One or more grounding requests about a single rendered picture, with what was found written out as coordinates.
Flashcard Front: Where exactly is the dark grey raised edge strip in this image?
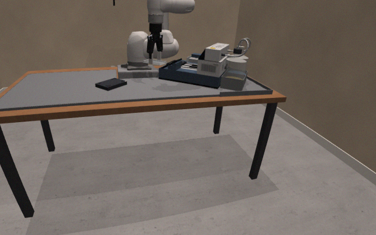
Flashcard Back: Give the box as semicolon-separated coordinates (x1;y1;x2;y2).
220;76;273;97

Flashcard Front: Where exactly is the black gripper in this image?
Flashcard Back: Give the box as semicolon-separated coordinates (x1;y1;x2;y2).
147;23;163;64

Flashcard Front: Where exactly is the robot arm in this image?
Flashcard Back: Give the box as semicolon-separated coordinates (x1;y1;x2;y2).
121;0;195;70

